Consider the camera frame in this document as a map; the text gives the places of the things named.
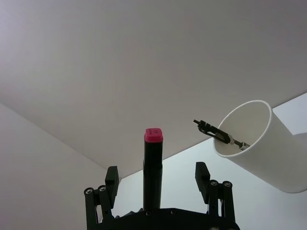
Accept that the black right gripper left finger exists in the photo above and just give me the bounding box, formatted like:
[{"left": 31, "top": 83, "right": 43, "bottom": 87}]
[{"left": 83, "top": 165, "right": 120, "bottom": 230}]

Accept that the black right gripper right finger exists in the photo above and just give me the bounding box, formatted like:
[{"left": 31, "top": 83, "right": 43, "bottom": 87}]
[{"left": 195, "top": 161, "right": 237, "bottom": 225}]

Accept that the black marker with pink cap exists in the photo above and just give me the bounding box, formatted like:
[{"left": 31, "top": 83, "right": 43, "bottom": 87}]
[{"left": 142, "top": 127, "right": 164, "bottom": 211}]

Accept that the black metal tool with clip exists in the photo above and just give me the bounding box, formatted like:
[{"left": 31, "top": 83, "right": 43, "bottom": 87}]
[{"left": 192, "top": 119, "right": 251, "bottom": 151}]

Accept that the white paper cup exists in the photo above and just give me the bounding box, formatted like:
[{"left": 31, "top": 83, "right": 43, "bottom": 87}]
[{"left": 213, "top": 100, "right": 307, "bottom": 194}]

